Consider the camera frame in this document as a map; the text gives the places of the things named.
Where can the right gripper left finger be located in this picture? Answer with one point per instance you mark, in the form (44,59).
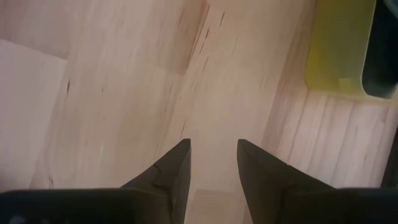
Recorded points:
(174,168)

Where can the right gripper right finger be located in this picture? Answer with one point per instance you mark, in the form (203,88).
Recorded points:
(264,174)

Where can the dark green baseball cap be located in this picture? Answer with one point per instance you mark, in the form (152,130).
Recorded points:
(384,56)

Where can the yellow plastic bin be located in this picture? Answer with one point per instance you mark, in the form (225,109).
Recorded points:
(339,49)

